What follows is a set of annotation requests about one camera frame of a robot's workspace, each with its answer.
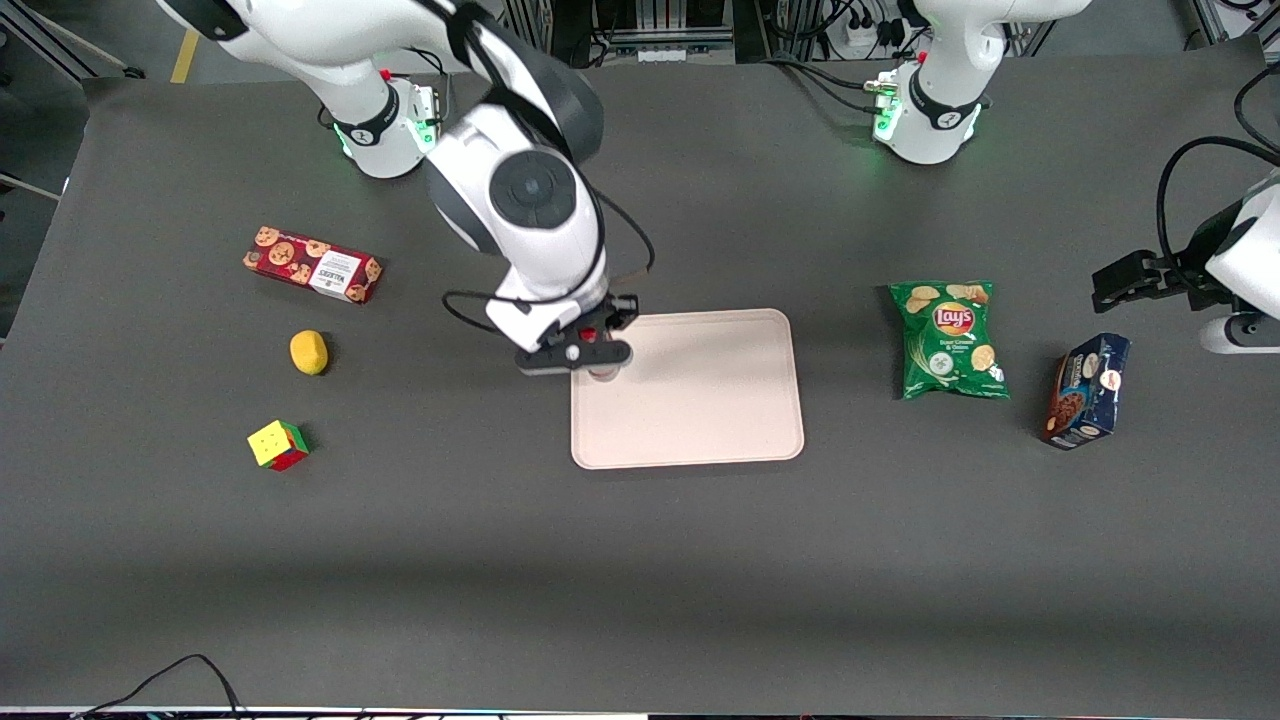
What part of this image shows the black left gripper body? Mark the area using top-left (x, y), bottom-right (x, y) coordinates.
top-left (1142, 214), bottom-right (1239, 311)

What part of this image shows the red coke bottle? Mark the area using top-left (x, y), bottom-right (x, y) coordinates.
top-left (581, 324), bottom-right (622, 385)

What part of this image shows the beige plastic tray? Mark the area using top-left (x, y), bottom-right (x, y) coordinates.
top-left (570, 308), bottom-right (805, 471)

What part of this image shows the blue chocolate cookie box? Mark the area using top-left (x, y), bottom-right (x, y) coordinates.
top-left (1038, 332), bottom-right (1132, 451)

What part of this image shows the green Lay's chips bag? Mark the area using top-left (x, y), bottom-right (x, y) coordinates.
top-left (889, 280), bottom-right (1011, 401)

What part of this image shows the yellow lemon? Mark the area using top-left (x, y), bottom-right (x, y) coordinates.
top-left (289, 329), bottom-right (331, 377)

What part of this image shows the red cookie box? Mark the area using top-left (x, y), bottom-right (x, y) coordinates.
top-left (242, 226), bottom-right (384, 305)

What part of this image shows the colourful rubik's cube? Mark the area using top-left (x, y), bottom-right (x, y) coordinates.
top-left (247, 419), bottom-right (311, 473)

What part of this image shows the white power strip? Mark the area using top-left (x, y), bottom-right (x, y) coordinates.
top-left (842, 8), bottom-right (903, 53)

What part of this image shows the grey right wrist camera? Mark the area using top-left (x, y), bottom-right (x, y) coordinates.
top-left (516, 339), bottom-right (634, 378)

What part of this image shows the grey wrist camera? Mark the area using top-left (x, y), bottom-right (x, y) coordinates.
top-left (1198, 313), bottom-right (1280, 355)
top-left (516, 339), bottom-right (634, 378)

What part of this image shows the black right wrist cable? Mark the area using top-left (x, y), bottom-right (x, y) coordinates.
top-left (442, 188), bottom-right (657, 337)

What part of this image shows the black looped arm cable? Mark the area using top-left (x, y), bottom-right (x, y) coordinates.
top-left (1156, 135), bottom-right (1280, 293)

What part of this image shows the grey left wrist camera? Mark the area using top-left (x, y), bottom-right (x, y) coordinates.
top-left (1198, 313), bottom-right (1280, 355)

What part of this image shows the black base cable bundle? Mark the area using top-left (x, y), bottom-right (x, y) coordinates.
top-left (758, 54), bottom-right (885, 115)

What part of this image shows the black table edge cable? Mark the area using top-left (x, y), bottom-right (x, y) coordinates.
top-left (68, 654), bottom-right (247, 720)

